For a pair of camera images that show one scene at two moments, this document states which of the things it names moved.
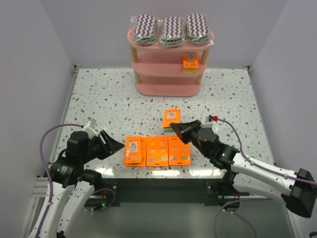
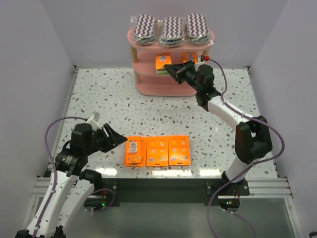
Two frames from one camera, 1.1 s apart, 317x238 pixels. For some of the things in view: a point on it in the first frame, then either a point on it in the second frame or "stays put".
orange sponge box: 190,63 stays put
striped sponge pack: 172,34 stays put
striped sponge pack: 145,29 stays put
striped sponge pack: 197,30 stays put
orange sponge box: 169,116 → 161,59
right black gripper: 190,134 → 184,74
